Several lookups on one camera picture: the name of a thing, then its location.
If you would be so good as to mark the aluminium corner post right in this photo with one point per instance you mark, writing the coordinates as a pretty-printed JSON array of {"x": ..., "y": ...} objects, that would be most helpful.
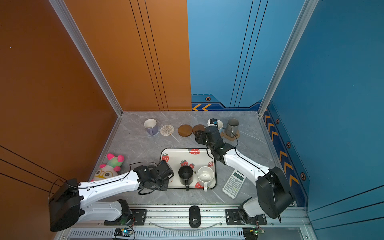
[{"x": 292, "y": 43}]

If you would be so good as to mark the plain brown round coaster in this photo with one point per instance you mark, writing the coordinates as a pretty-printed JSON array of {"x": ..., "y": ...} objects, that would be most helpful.
[{"x": 185, "y": 130}]

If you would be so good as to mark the cork paw print coaster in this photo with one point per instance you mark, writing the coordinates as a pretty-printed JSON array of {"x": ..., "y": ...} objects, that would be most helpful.
[{"x": 231, "y": 137}]

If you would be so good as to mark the white pink plush toy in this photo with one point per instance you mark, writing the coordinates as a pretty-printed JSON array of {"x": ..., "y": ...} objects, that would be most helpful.
[{"x": 110, "y": 169}]

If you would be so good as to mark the black mug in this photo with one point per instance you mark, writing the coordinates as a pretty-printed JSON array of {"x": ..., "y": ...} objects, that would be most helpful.
[{"x": 186, "y": 175}]

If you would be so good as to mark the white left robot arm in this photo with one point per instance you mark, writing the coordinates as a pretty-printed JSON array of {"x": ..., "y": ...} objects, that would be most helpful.
[{"x": 75, "y": 202}]

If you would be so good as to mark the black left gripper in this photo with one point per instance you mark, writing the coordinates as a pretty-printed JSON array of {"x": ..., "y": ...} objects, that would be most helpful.
[{"x": 165, "y": 187}]

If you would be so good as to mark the aluminium corner post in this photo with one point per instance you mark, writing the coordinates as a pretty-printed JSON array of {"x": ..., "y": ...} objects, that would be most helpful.
[
  {"x": 75, "y": 34},
  {"x": 292, "y": 43}
]

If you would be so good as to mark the white strawberry serving tray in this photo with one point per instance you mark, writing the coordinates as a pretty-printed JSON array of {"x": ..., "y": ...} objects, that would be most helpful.
[{"x": 193, "y": 168}]

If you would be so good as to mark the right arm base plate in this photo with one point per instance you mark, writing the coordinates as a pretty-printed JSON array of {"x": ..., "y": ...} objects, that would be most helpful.
[{"x": 239, "y": 217}]

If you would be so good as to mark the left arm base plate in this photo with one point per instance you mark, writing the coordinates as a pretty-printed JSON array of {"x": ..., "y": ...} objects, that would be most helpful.
[{"x": 134, "y": 217}]

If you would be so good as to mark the aluminium front rail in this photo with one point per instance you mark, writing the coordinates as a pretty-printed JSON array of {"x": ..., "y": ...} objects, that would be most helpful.
[{"x": 177, "y": 217}]

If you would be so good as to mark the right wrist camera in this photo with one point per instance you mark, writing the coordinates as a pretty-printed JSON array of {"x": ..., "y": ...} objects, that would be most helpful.
[{"x": 213, "y": 122}]

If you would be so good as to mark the light blue mug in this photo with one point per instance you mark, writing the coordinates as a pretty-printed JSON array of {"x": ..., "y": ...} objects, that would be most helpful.
[{"x": 220, "y": 125}]

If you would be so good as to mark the scratched brown round coaster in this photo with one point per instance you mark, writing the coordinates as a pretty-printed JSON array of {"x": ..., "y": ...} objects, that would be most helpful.
[{"x": 197, "y": 128}]

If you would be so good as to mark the multicolour woven rope coaster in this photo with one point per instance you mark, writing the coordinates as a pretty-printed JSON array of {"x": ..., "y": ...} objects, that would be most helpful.
[{"x": 167, "y": 130}]

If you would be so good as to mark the black computer mouse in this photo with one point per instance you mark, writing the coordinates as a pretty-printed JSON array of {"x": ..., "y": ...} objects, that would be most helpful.
[{"x": 194, "y": 217}]

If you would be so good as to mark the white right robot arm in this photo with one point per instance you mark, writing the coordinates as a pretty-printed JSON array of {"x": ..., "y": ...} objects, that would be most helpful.
[{"x": 274, "y": 193}]

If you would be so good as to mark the circuit board right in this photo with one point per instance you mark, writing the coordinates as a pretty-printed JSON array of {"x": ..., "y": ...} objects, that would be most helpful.
[{"x": 252, "y": 234}]

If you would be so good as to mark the green circuit board left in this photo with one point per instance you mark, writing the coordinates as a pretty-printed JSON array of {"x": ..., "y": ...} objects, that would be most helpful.
[{"x": 124, "y": 233}]

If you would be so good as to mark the white scientific calculator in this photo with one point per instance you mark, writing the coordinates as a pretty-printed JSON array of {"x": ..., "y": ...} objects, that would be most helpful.
[{"x": 234, "y": 184}]

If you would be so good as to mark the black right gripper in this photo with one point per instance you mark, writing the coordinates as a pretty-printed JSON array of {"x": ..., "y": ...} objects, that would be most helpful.
[{"x": 200, "y": 136}]

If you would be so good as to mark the grey mug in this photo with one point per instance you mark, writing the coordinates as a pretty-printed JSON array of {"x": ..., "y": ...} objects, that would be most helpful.
[{"x": 232, "y": 128}]

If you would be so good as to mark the aluminium corner post left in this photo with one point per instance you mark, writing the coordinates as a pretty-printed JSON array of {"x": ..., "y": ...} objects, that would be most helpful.
[{"x": 75, "y": 34}]

